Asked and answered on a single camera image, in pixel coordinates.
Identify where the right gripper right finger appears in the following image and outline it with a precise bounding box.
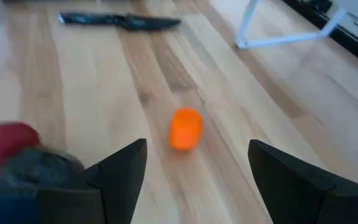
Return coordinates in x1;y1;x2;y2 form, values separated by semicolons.
247;139;358;224

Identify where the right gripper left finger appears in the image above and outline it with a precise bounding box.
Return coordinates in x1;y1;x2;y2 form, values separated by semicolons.
0;138;149;224

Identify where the orange fruit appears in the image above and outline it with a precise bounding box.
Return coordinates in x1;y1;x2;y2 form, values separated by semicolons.
168;107;204;152

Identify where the dark purple round fruit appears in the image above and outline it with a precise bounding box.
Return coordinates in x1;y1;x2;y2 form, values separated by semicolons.
0;146;86;189

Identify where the black knife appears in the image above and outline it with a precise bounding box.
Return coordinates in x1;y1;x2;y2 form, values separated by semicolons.
57;11;182;31

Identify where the small red fruit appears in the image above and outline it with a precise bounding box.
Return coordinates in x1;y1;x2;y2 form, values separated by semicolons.
0;122;40;179

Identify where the white perforated shelf riser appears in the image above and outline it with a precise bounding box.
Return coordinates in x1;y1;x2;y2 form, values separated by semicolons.
234;0;347;50

